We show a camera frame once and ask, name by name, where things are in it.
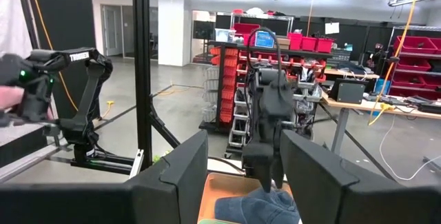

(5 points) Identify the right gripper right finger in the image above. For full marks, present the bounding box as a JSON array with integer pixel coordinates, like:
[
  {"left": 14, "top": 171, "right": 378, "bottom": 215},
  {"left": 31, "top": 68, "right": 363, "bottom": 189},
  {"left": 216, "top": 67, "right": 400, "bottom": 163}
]
[{"left": 280, "top": 130, "right": 441, "bottom": 224}]

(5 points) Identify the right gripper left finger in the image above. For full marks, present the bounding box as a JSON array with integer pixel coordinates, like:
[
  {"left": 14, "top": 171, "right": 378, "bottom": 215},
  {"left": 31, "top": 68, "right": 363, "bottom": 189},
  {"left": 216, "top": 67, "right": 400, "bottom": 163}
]
[{"left": 0, "top": 130, "right": 209, "bottom": 224}]

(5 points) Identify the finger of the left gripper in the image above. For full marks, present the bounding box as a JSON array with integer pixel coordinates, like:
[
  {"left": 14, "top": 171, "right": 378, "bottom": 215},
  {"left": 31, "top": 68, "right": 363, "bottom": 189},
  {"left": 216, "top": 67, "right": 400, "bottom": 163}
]
[
  {"left": 274, "top": 123, "right": 286, "bottom": 189},
  {"left": 242, "top": 141, "right": 276, "bottom": 193}
]

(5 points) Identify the dark blue cap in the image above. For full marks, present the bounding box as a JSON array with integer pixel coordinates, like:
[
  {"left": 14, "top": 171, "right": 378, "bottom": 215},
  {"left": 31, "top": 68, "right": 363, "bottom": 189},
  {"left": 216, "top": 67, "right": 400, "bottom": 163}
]
[{"left": 214, "top": 186, "right": 301, "bottom": 224}]

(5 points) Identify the small green plant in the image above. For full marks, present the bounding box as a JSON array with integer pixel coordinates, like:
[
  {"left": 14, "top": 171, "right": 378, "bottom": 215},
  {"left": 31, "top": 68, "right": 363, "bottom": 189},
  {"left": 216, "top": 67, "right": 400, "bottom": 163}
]
[{"left": 153, "top": 151, "right": 172, "bottom": 165}]

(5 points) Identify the black cart with red drawers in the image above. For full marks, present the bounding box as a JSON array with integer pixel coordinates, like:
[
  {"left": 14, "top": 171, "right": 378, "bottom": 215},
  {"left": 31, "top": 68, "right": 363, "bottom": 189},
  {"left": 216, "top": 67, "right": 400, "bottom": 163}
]
[{"left": 198, "top": 41, "right": 242, "bottom": 134}]

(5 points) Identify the blue screen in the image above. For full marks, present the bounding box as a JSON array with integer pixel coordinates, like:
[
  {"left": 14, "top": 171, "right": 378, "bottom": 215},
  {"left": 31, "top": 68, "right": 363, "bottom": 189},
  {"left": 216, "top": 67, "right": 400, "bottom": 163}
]
[{"left": 254, "top": 30, "right": 276, "bottom": 49}]

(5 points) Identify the red plastic bin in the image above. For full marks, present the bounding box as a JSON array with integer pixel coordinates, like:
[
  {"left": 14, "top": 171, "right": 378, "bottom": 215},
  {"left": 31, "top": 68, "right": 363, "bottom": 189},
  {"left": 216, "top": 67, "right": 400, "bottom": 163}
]
[
  {"left": 233, "top": 23, "right": 261, "bottom": 35},
  {"left": 316, "top": 37, "right": 335, "bottom": 54},
  {"left": 301, "top": 37, "right": 318, "bottom": 52},
  {"left": 287, "top": 32, "right": 303, "bottom": 51}
]

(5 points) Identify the green mat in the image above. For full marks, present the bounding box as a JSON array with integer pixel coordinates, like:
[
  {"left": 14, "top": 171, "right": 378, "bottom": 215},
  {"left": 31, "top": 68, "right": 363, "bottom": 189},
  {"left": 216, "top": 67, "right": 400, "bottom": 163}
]
[{"left": 198, "top": 218, "right": 238, "bottom": 224}]

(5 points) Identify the black equipment box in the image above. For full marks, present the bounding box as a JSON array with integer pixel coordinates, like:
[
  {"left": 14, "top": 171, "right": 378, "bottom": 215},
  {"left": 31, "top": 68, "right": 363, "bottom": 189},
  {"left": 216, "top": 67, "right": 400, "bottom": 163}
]
[{"left": 336, "top": 78, "right": 370, "bottom": 105}]

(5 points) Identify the clear plastic container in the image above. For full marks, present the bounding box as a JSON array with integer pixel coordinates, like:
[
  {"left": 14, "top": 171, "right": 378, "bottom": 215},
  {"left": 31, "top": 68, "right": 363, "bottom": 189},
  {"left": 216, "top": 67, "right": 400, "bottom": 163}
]
[{"left": 215, "top": 28, "right": 237, "bottom": 43}]

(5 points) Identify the wooden work table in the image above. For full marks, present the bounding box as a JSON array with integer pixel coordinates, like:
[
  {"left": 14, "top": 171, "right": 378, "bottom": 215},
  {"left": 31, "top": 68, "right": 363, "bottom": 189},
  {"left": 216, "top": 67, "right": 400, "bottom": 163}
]
[{"left": 320, "top": 91, "right": 441, "bottom": 156}]

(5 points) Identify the blue bin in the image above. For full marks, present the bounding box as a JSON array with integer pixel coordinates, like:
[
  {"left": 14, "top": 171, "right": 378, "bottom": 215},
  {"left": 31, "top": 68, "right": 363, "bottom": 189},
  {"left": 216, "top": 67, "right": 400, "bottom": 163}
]
[{"left": 373, "top": 78, "right": 392, "bottom": 96}]

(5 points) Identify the white column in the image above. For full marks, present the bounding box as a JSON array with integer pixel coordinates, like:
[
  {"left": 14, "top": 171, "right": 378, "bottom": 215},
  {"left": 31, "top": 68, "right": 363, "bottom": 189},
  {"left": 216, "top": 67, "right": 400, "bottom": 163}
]
[{"left": 157, "top": 0, "right": 192, "bottom": 68}]

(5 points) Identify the shelf rack with red bins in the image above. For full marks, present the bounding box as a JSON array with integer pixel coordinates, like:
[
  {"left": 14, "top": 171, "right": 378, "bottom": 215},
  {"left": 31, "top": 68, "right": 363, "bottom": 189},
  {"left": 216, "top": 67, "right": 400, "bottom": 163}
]
[{"left": 387, "top": 26, "right": 441, "bottom": 99}]

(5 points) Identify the person's hand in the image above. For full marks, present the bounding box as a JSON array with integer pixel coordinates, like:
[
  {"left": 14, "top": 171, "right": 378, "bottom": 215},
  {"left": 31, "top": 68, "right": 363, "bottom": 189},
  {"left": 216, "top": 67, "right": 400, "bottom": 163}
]
[{"left": 0, "top": 85, "right": 25, "bottom": 111}]

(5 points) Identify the grey double door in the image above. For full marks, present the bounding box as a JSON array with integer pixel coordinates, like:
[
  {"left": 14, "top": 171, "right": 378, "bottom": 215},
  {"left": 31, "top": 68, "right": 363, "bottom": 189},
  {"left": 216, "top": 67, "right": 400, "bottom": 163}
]
[{"left": 101, "top": 5, "right": 125, "bottom": 58}]

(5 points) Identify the black partition panel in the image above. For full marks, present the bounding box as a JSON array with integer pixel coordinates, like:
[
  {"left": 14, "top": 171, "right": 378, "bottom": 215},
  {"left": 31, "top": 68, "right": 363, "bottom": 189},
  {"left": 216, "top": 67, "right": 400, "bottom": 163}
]
[{"left": 25, "top": 0, "right": 98, "bottom": 120}]

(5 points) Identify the white curtain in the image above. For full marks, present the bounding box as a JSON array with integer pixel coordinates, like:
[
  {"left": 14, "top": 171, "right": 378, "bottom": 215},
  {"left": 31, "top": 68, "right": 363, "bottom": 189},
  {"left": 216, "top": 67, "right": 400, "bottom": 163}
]
[{"left": 0, "top": 0, "right": 34, "bottom": 59}]

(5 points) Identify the white floor cable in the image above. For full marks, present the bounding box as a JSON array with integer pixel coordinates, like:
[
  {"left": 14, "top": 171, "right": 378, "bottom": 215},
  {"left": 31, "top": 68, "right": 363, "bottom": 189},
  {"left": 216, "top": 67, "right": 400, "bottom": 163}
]
[{"left": 378, "top": 113, "right": 441, "bottom": 182}]

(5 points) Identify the white wire basket rack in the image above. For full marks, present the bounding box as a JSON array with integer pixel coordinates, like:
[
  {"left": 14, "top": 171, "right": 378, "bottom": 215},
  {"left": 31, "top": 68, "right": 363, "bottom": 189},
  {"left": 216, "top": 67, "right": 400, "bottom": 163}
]
[{"left": 202, "top": 65, "right": 220, "bottom": 123}]

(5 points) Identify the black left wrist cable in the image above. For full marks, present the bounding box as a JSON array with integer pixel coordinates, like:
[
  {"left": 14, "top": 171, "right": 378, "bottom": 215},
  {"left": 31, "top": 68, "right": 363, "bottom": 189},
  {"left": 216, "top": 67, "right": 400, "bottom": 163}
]
[{"left": 245, "top": 26, "right": 282, "bottom": 142}]

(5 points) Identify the yellow cable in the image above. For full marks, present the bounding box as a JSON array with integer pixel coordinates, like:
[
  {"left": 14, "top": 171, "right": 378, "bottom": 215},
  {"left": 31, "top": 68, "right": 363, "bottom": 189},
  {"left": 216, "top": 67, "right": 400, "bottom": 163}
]
[
  {"left": 367, "top": 0, "right": 425, "bottom": 127},
  {"left": 26, "top": 0, "right": 79, "bottom": 112}
]

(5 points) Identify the black aluminium frame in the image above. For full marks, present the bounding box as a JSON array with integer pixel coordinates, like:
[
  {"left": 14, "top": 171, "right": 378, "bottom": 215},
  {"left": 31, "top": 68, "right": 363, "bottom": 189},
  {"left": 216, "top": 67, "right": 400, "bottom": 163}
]
[{"left": 70, "top": 0, "right": 182, "bottom": 179}]

